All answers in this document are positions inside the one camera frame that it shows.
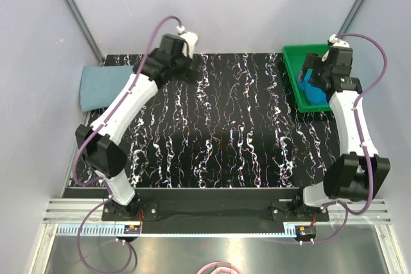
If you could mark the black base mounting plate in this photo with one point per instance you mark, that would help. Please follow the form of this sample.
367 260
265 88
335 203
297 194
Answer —
215 226

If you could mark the grey-blue t shirt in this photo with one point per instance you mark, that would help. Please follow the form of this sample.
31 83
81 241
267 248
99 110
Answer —
100 86

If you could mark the green plastic bin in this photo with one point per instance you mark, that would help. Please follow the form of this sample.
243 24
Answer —
294 57

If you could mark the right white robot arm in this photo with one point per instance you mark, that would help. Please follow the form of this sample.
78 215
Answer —
359 171

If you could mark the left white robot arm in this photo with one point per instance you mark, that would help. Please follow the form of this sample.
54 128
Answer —
98 143

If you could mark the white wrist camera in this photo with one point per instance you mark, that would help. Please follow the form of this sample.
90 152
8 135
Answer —
334 41
190 38

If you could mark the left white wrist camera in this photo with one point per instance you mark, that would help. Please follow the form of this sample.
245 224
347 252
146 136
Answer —
190 38

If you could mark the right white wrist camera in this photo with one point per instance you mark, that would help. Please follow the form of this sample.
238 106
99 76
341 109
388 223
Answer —
334 41

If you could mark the blue t shirt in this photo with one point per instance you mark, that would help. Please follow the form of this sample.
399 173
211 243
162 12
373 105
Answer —
314 95

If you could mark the aluminium frame rail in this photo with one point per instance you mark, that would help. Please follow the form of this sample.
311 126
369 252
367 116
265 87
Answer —
74 210

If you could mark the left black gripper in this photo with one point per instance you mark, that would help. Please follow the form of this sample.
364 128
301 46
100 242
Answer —
189 76

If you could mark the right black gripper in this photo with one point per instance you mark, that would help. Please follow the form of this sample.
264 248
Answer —
312 61

